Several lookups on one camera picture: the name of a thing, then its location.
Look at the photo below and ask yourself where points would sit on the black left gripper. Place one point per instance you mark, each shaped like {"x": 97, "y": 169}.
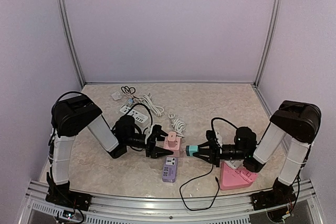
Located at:
{"x": 150, "y": 149}

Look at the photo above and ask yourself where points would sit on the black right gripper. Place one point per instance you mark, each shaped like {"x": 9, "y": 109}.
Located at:
{"x": 214, "y": 155}

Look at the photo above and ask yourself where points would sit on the teal adapter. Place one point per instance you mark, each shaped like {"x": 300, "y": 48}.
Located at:
{"x": 192, "y": 150}

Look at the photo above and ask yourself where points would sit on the pink cube socket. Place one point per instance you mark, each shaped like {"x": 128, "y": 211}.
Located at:
{"x": 176, "y": 150}

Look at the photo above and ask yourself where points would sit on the purple power strip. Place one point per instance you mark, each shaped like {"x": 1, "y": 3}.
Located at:
{"x": 170, "y": 170}

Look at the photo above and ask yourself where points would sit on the pink triangular power strip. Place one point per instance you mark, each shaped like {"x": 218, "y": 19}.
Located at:
{"x": 231, "y": 179}

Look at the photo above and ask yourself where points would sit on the pink plug adapter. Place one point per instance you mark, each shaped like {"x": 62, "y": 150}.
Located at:
{"x": 248, "y": 176}

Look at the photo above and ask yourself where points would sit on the white plug adapter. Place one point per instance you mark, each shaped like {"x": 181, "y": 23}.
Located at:
{"x": 234, "y": 164}

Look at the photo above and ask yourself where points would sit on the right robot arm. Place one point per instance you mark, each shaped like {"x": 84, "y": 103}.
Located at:
{"x": 301, "y": 121}

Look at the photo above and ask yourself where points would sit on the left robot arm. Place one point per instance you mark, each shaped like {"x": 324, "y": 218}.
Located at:
{"x": 74, "y": 114}

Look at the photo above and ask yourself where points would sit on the white power strip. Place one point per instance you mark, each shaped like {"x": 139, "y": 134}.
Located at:
{"x": 138, "y": 116}

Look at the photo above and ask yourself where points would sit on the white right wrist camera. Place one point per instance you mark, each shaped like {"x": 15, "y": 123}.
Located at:
{"x": 214, "y": 139}

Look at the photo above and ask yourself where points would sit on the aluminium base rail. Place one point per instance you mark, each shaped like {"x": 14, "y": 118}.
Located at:
{"x": 119, "y": 209}

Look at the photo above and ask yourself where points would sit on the aluminium frame post right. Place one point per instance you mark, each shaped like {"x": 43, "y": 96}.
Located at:
{"x": 267, "y": 46}

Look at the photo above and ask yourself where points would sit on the aluminium frame post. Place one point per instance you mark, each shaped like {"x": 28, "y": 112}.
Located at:
{"x": 70, "y": 42}
{"x": 267, "y": 46}

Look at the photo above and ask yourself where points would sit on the aluminium frame post left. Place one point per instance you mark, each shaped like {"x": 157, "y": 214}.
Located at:
{"x": 70, "y": 42}

